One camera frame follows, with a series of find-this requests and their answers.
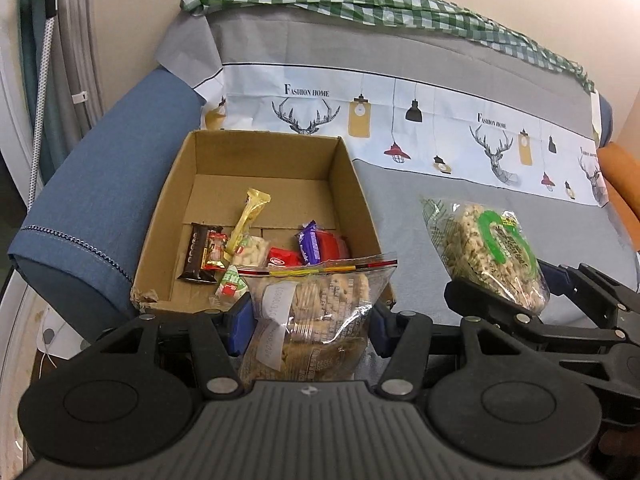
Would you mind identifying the red packet with white label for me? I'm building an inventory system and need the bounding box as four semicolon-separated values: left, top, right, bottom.
267;246;305;267

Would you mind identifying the teal curtain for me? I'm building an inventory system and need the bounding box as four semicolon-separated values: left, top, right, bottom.
19;0;68;176

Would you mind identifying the clear zip bag of crackers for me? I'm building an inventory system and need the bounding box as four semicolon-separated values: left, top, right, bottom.
235;252;398;388

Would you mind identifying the white window frame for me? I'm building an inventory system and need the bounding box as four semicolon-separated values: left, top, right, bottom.
0;0;51;211

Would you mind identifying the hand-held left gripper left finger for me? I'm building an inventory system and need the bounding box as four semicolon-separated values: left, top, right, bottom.
70;296;256;400

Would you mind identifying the grey curtain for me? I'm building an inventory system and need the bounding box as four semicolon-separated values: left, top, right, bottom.
52;0;107;133

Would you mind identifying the green white snack packet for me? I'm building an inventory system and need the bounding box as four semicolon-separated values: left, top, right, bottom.
209;264;250;311

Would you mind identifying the purple snack packet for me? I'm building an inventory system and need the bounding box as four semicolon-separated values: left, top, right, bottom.
297;220;326;266

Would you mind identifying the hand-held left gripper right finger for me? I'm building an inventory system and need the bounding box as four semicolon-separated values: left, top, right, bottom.
372;305;548;401

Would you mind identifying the brown cardboard box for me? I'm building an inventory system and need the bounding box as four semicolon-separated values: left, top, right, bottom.
131;129;398;317

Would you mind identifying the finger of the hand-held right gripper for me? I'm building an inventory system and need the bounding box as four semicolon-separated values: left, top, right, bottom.
445;280;640;346
545;262;640;328

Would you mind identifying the green label cereal bag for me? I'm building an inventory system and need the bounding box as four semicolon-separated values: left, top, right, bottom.
420;196;551;317

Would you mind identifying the black white braided hose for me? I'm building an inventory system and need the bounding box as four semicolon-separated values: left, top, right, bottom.
27;0;62;211

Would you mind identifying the small red yellow snack packet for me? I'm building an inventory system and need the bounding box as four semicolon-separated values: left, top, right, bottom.
202;229;230;270

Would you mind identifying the blue fabric sofa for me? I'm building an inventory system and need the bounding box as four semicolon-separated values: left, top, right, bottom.
7;65;617;328

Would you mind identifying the gold clear cracker packet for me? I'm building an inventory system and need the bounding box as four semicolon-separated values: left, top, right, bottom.
222;187;273;268

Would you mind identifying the dark brown chocolate bar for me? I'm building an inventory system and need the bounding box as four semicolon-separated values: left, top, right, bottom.
176;224;216;283

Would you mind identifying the orange cushion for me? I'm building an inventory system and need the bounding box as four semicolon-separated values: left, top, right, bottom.
597;142;640;253

